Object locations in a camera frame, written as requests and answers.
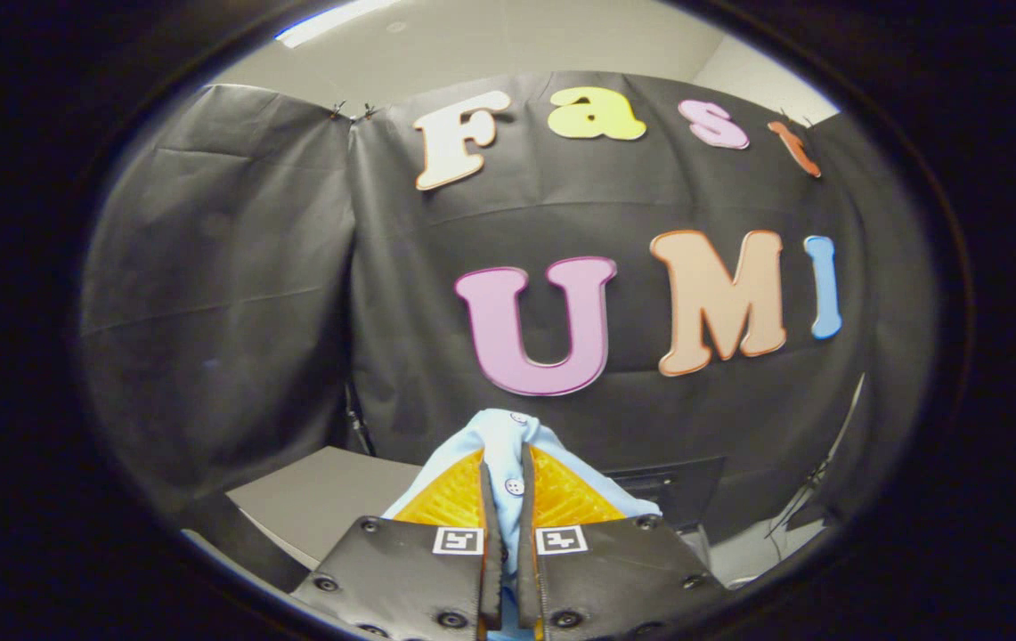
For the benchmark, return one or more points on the light blue shirt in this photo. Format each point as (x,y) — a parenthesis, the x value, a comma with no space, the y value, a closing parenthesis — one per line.
(508,445)

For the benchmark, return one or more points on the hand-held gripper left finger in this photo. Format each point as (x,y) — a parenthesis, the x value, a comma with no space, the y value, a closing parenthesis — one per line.
(410,579)

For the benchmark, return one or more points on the black backdrop cloth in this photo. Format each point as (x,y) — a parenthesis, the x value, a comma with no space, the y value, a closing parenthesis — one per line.
(231,285)

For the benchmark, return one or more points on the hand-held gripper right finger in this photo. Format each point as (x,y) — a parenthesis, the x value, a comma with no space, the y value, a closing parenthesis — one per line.
(623,579)

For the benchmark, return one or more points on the beige cabinet with dark top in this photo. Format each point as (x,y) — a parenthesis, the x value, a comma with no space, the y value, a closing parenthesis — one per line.
(329,499)

